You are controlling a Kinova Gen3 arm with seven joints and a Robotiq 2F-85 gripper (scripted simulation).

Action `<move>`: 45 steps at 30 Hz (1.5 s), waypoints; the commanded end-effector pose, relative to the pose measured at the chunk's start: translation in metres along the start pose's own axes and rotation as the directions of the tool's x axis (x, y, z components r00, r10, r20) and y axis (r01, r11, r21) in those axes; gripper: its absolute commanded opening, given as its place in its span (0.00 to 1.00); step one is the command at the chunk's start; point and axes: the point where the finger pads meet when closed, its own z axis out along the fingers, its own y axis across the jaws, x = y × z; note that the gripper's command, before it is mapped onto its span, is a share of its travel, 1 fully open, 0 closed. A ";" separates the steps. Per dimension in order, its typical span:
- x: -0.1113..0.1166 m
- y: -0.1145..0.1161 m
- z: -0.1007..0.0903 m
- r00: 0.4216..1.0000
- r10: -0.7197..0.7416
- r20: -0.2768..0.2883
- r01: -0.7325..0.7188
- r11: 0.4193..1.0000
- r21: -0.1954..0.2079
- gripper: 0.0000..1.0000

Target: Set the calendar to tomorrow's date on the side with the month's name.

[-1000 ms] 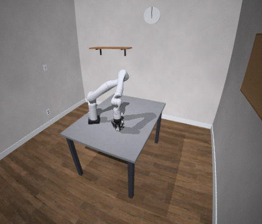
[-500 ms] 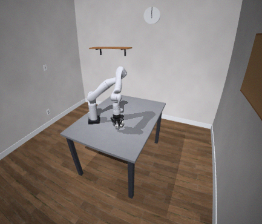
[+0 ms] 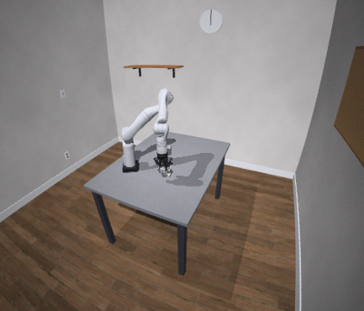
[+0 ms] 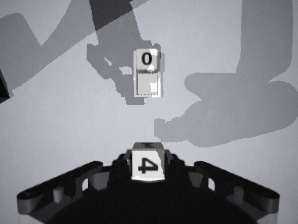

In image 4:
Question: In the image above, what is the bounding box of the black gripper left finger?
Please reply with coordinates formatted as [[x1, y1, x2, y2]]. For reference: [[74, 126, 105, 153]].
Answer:
[[16, 149, 132, 224]]

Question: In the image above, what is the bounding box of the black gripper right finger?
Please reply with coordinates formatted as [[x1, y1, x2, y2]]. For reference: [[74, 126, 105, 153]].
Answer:
[[164, 149, 280, 224]]

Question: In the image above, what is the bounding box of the white rectangular tray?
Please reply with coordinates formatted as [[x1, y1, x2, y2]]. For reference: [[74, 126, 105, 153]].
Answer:
[[134, 51, 160, 98]]

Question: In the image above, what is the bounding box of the white cube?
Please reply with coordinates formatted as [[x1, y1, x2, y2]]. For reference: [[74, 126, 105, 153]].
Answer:
[[136, 49, 158, 74], [132, 142, 165, 181]]

